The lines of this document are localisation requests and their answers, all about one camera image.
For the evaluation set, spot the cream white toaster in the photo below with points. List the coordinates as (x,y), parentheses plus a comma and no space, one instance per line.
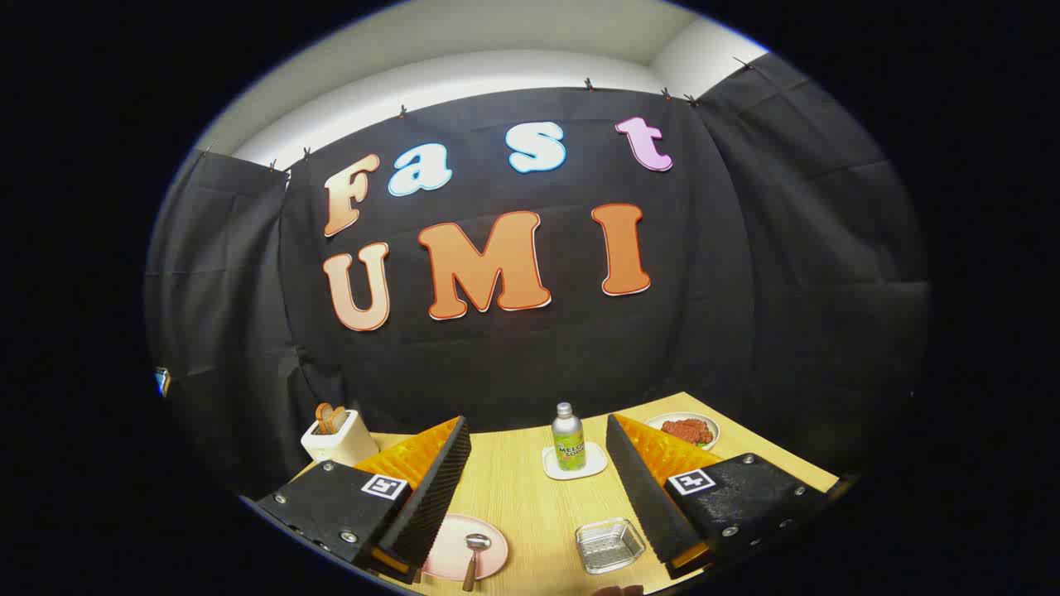
(341,447)

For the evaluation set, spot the pink round plate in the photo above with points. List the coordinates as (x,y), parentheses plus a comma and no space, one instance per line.
(447,546)

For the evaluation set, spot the red-brown meat piece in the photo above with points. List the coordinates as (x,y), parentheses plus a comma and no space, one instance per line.
(687,430)

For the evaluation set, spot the white square coaster plate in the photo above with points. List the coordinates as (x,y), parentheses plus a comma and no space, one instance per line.
(593,468)

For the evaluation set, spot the toasted bread slices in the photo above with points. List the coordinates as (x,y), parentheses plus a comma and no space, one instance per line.
(331,419)

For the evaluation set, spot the white oval dish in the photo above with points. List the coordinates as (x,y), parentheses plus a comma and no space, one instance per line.
(655,424)

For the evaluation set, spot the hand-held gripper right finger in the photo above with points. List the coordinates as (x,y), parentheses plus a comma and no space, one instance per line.
(646,497)

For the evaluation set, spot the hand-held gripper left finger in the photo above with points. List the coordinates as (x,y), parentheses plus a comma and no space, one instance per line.
(431,497)

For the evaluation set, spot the green label soda bottle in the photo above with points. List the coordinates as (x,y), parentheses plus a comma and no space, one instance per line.
(568,447)

